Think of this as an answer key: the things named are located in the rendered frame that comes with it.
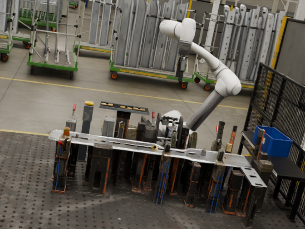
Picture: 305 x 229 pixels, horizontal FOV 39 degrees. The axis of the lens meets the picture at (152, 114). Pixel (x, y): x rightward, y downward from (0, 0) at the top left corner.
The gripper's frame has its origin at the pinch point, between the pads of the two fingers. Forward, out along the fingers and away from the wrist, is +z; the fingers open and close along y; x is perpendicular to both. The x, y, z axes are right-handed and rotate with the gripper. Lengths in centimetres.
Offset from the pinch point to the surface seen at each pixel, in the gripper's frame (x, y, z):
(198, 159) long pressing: 18, 35, 46
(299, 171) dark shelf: 87, 39, 43
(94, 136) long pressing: -53, 20, 46
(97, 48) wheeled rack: -87, -885, 118
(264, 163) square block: 61, 41, 40
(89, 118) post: -58, -5, 41
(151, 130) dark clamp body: -13.3, 9.4, 38.7
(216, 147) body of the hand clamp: 35, 12, 44
